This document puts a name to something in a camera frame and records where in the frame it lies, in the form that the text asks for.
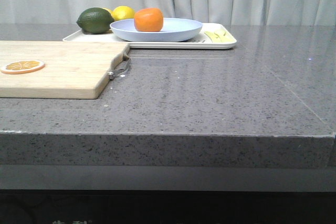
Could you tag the yellow-green plastic knife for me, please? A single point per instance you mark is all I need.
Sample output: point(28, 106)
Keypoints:
point(212, 36)

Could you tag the yellow lemon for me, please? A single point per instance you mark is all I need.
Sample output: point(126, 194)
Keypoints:
point(123, 12)

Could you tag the wooden cutting board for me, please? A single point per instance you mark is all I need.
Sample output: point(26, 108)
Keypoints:
point(73, 70)

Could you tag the orange slice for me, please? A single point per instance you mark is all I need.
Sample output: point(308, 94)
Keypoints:
point(22, 67)

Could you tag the orange fruit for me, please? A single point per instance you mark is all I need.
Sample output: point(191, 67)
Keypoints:
point(148, 20)

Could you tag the yellow-green plastic fork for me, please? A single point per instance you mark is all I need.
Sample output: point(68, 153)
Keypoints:
point(222, 36)

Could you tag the metal cutting board handle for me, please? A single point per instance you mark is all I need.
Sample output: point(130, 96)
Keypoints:
point(120, 69)

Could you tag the cream rectangular tray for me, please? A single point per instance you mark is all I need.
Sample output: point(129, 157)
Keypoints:
point(201, 41)

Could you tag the light blue plate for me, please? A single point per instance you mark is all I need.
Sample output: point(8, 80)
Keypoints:
point(174, 30)

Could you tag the green lime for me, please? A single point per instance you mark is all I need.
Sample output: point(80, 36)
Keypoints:
point(95, 20)

